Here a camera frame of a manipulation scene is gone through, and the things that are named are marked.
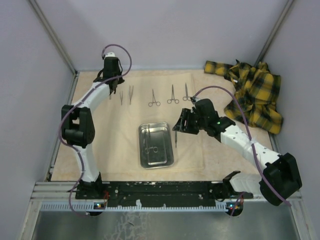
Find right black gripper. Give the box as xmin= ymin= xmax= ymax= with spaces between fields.
xmin=173 ymin=108 xmax=208 ymax=135

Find steel surgical scissors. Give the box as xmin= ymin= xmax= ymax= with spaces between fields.
xmin=182 ymin=83 xmax=191 ymax=101

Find short steel tweezers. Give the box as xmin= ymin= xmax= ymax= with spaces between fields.
xmin=119 ymin=91 xmax=124 ymax=106

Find long steel tweezers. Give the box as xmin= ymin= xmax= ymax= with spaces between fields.
xmin=129 ymin=85 xmax=134 ymax=105

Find steel hemostat forceps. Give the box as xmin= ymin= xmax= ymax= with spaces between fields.
xmin=148 ymin=89 xmax=161 ymax=107

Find steel instrument tray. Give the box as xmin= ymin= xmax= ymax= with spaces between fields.
xmin=138 ymin=122 xmax=174 ymax=169

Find beige cloth wrap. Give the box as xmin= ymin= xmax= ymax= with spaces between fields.
xmin=92 ymin=73 xmax=204 ymax=178

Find steel clamp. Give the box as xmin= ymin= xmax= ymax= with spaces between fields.
xmin=144 ymin=146 xmax=159 ymax=154

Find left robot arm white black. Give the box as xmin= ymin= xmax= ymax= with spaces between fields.
xmin=60 ymin=52 xmax=124 ymax=199

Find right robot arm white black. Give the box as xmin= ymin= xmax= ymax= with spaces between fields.
xmin=172 ymin=99 xmax=302 ymax=206

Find yellow plaid shirt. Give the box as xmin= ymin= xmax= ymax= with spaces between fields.
xmin=204 ymin=60 xmax=284 ymax=134

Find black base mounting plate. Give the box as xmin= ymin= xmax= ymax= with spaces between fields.
xmin=75 ymin=181 xmax=240 ymax=208

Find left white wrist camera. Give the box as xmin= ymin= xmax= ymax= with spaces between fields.
xmin=102 ymin=51 xmax=116 ymax=60

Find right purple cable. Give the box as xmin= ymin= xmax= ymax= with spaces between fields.
xmin=189 ymin=86 xmax=293 ymax=207

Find purple cable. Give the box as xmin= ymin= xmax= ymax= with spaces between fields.
xmin=57 ymin=44 xmax=133 ymax=217
xmin=189 ymin=86 xmax=293 ymax=207

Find left aluminium corner post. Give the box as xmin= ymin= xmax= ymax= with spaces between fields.
xmin=27 ymin=0 xmax=78 ymax=75

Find aluminium corner post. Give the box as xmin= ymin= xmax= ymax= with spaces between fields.
xmin=254 ymin=0 xmax=296 ymax=67
xmin=27 ymin=0 xmax=78 ymax=75

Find right aluminium corner post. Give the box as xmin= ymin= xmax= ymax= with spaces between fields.
xmin=254 ymin=0 xmax=296 ymax=67

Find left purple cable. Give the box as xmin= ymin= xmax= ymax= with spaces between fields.
xmin=57 ymin=44 xmax=133 ymax=217

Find aluminium front rail frame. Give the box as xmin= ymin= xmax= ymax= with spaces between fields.
xmin=29 ymin=179 xmax=303 ymax=201

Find white slotted cable duct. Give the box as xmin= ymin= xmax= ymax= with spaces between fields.
xmin=40 ymin=200 xmax=235 ymax=212

